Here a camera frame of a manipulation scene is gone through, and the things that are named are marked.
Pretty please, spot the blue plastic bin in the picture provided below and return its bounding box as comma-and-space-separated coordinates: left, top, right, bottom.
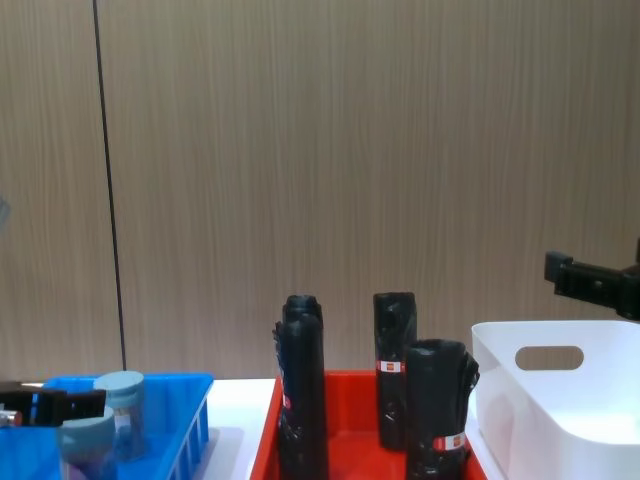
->
0, 371, 216, 480

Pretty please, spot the red plastic bin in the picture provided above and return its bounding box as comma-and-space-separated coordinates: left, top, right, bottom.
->
249, 369, 490, 480

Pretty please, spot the clear jar with grey-blue lid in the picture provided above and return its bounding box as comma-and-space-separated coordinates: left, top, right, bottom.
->
93, 370, 147, 464
56, 411, 119, 480

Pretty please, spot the black garbage bag roll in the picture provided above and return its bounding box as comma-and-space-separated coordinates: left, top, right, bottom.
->
372, 291, 418, 452
272, 311, 330, 480
404, 339, 482, 480
281, 294, 324, 322

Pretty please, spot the white plastic bin with handle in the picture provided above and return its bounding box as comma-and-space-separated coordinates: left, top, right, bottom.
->
470, 319, 640, 480

